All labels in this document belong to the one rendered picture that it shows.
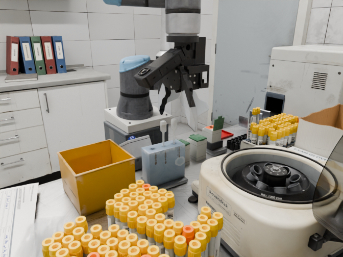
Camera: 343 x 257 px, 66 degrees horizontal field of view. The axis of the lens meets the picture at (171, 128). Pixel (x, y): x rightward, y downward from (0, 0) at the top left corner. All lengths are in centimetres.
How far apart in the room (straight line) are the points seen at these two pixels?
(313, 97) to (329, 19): 147
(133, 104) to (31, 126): 136
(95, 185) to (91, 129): 187
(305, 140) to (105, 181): 51
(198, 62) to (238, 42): 224
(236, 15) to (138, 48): 113
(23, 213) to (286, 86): 93
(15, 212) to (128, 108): 57
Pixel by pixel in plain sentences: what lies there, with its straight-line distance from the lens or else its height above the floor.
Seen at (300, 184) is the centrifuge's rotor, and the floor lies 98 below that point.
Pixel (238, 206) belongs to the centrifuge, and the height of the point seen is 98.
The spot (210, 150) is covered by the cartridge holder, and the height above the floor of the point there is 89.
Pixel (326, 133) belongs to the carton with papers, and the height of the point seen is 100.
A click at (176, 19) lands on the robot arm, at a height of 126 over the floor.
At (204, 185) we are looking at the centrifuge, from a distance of 51.
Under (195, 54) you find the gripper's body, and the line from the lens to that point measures 62.
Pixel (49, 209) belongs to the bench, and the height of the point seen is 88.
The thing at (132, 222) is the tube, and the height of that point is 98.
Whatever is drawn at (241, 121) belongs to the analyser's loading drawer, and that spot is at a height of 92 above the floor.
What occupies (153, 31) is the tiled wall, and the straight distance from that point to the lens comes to 333.
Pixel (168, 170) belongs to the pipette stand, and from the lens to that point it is 66.
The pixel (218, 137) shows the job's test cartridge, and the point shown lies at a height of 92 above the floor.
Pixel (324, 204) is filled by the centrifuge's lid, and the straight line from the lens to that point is 35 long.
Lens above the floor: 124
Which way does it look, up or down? 20 degrees down
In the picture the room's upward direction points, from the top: straight up
